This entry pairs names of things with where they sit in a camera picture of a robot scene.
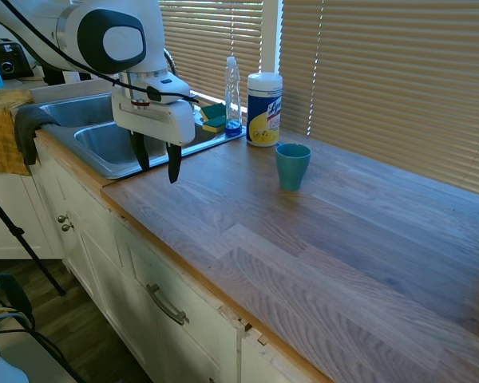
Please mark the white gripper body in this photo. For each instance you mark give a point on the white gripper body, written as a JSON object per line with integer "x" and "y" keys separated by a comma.
{"x": 179, "y": 119}

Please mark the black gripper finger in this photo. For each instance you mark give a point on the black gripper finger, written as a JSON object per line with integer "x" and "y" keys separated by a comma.
{"x": 174, "y": 163}
{"x": 141, "y": 153}

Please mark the teal mug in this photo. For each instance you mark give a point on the teal mug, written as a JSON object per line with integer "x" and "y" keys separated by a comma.
{"x": 291, "y": 171}

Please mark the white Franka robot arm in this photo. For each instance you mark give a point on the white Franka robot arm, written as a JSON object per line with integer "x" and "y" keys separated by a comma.
{"x": 151, "y": 40}

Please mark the stainless steel double sink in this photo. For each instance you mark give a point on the stainless steel double sink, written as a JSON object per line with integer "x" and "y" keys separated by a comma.
{"x": 104, "y": 147}

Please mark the yellow green sponge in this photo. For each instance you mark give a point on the yellow green sponge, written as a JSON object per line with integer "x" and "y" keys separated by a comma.
{"x": 214, "y": 124}
{"x": 213, "y": 110}

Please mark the clear bottle with blue liquid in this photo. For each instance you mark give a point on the clear bottle with blue liquid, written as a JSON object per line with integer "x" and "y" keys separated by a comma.
{"x": 233, "y": 99}

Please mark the Lysol wipes canister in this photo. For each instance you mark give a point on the Lysol wipes canister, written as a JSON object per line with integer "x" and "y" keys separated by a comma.
{"x": 264, "y": 107}

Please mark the narrow wooden window blinds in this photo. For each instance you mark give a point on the narrow wooden window blinds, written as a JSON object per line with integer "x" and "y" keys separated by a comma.
{"x": 211, "y": 40}

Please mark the round metal cabinet knob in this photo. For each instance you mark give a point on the round metal cabinet knob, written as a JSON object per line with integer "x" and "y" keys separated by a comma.
{"x": 67, "y": 227}
{"x": 62, "y": 218}

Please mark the black coffee appliance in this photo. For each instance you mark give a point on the black coffee appliance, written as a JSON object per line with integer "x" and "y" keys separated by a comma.
{"x": 54, "y": 76}

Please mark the grey cloth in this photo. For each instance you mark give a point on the grey cloth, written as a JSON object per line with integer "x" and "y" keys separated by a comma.
{"x": 26, "y": 131}

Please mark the white kitchen cabinet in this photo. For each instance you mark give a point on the white kitchen cabinet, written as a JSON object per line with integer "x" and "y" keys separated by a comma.
{"x": 115, "y": 279}

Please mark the black tripod leg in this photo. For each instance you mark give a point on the black tripod leg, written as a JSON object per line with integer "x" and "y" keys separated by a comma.
{"x": 20, "y": 239}

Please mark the black toaster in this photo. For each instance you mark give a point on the black toaster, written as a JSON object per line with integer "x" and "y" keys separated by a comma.
{"x": 10, "y": 60}

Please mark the wide wooden window blinds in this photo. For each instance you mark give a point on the wide wooden window blinds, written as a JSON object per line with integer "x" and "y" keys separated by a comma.
{"x": 395, "y": 80}

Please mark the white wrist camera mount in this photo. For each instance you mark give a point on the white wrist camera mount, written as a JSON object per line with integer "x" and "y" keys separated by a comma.
{"x": 171, "y": 85}

